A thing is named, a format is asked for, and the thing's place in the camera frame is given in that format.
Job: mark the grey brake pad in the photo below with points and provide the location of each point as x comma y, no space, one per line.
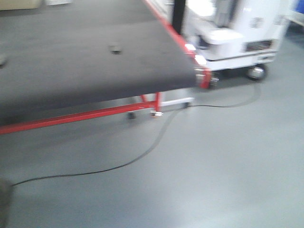
115,49
3,59

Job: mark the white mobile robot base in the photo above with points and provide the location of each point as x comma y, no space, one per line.
237,34

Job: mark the small white box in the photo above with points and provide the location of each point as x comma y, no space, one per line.
57,2

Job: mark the left red-white traffic cone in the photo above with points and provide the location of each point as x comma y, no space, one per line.
6,192

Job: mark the brown cardboard box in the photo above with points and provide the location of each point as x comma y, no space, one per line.
19,4

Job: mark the red conveyor frame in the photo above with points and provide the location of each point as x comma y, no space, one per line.
144,104

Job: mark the red conveyor side rail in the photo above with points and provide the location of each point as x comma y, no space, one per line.
204,74

